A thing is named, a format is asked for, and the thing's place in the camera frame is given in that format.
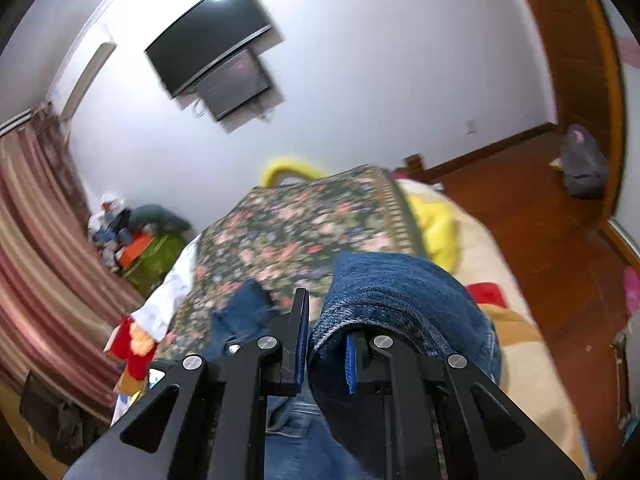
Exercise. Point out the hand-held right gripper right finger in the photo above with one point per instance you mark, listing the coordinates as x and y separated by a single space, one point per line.
351 365

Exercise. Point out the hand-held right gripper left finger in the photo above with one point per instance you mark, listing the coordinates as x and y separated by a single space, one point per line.
301 340

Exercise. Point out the blue denim jeans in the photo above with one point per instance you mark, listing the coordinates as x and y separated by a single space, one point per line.
400 290

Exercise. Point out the floral bed blanket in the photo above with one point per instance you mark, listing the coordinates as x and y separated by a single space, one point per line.
300 230

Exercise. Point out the white cloth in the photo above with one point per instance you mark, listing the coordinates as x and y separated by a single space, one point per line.
170 300

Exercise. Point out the yellow blanket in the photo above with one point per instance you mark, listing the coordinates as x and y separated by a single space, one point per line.
437 230

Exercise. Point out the green patterned box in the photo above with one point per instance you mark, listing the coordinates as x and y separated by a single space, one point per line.
157 265

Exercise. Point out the red plush toy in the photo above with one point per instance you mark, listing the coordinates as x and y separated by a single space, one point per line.
135 355

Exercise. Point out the cream printed blanket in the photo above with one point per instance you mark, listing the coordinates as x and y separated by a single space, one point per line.
525 360

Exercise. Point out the yellow pillow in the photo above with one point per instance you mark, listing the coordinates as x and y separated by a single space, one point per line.
285 166

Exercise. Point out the orange box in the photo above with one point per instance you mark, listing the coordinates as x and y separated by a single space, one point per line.
134 251

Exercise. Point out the pile of mixed clutter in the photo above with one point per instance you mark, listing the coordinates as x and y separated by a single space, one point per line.
107 230

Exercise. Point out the wooden baseboard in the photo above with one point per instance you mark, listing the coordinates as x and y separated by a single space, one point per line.
495 149

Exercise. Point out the striped red curtain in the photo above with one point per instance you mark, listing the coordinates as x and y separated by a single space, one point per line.
40 240

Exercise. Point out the pink cloth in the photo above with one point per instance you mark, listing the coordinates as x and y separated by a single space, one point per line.
632 290

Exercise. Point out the grey backpack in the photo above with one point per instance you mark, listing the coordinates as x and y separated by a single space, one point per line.
582 165

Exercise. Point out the wooden door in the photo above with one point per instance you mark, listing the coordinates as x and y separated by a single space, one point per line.
570 60

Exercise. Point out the small dark wall screen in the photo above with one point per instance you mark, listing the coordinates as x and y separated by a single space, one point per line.
235 85

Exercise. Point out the black wall television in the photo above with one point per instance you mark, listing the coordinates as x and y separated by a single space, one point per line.
205 35

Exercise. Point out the white wall air conditioner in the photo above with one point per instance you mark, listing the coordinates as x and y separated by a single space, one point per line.
87 80

